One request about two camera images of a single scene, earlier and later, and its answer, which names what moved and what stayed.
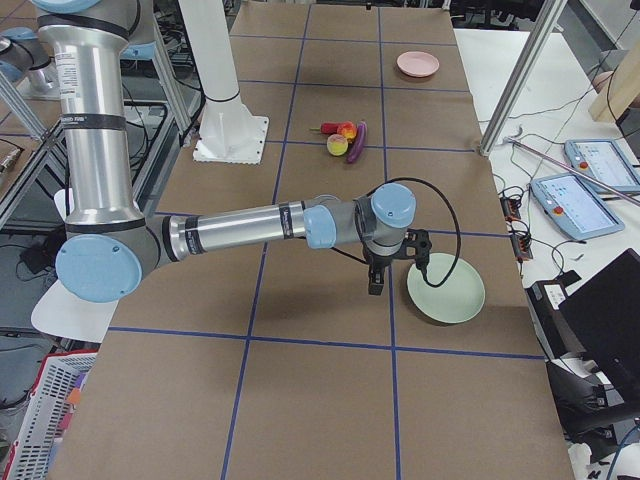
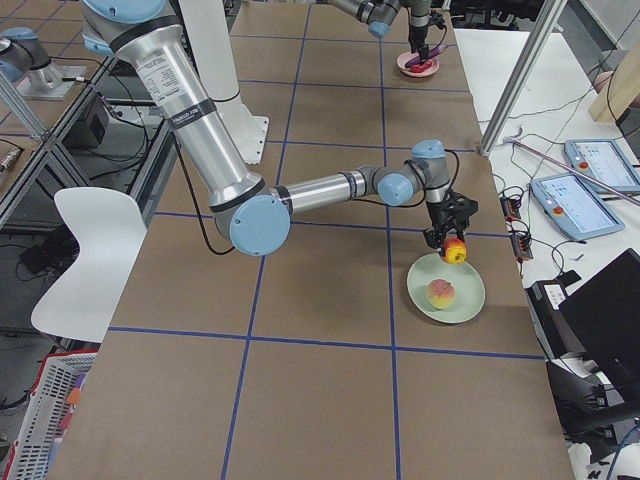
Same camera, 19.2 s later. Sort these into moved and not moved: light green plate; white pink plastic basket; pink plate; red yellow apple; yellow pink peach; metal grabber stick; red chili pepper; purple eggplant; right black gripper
Moved: yellow pink peach; red yellow apple; right black gripper; red chili pepper; purple eggplant
Not moved: light green plate; white pink plastic basket; metal grabber stick; pink plate
